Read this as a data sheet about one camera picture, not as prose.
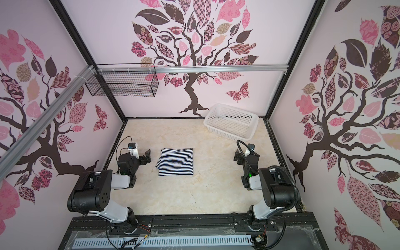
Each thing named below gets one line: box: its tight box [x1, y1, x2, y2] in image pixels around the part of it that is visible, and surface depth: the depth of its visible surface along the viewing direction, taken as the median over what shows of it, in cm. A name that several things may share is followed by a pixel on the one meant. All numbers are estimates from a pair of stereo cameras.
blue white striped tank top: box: [155, 147, 194, 177], surface depth 96 cm
